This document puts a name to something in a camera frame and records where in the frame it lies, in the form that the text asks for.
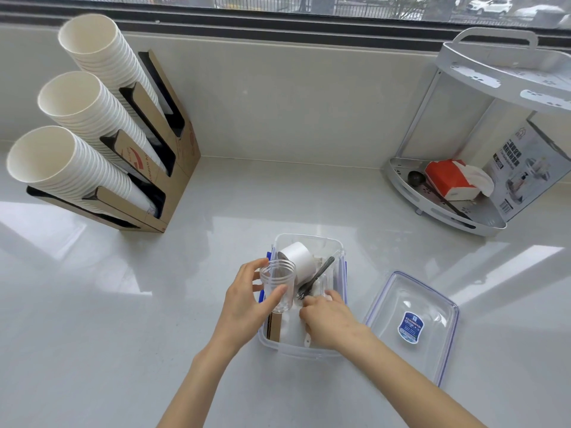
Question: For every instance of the clear plastic storage container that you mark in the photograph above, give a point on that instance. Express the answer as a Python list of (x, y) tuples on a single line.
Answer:
[(285, 349)]

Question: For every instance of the dark window frame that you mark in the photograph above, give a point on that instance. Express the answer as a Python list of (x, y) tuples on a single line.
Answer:
[(285, 26)]

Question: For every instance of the person's right forearm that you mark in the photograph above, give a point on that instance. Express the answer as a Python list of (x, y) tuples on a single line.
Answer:
[(410, 387)]

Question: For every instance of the person's left thumb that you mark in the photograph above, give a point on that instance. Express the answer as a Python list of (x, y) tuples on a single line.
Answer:
[(273, 298)]

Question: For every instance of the black metal fence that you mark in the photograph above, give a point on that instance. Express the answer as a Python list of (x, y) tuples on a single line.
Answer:
[(357, 6)]

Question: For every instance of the person's right hand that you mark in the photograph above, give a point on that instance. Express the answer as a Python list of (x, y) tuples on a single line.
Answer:
[(332, 320)]

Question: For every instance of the brown cardboard cup holder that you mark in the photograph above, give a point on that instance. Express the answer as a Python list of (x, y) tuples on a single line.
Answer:
[(187, 151)]

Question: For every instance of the black spoon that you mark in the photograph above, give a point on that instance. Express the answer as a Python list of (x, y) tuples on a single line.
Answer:
[(319, 274)]

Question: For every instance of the stack of white paper cups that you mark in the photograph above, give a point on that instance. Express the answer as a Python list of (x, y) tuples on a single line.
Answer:
[(53, 169), (98, 53), (76, 111)]

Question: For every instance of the white car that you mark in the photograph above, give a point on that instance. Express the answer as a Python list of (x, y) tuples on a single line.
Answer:
[(488, 4)]

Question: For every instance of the clear plastic jar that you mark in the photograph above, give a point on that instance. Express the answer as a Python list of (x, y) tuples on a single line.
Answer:
[(279, 285)]

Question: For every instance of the brown cardboard piece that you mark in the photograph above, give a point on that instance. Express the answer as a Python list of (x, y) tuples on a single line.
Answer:
[(274, 327)]

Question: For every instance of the person's left forearm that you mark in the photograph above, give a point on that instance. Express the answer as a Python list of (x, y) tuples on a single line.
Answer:
[(200, 387)]

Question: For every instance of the red tissue pack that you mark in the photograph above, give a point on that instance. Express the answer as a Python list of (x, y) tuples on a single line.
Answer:
[(446, 176)]

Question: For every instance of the person's left hand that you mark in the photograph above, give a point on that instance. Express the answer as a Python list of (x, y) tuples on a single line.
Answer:
[(241, 307)]

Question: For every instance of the person's right fingers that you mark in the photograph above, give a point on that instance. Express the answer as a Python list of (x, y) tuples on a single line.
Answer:
[(321, 305)]

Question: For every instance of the grey printed product box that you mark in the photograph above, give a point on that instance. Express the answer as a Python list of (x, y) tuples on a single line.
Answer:
[(535, 173)]

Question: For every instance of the clear container lid blue label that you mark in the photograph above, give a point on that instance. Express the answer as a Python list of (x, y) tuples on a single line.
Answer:
[(428, 303)]

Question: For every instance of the black measuring scoop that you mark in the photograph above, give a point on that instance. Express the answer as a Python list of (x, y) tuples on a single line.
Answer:
[(417, 177)]

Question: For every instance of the white corner shelf rack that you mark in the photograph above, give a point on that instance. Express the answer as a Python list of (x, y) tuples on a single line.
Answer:
[(486, 71)]

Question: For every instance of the single white paper cup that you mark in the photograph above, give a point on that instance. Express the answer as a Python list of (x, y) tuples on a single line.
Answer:
[(299, 260)]

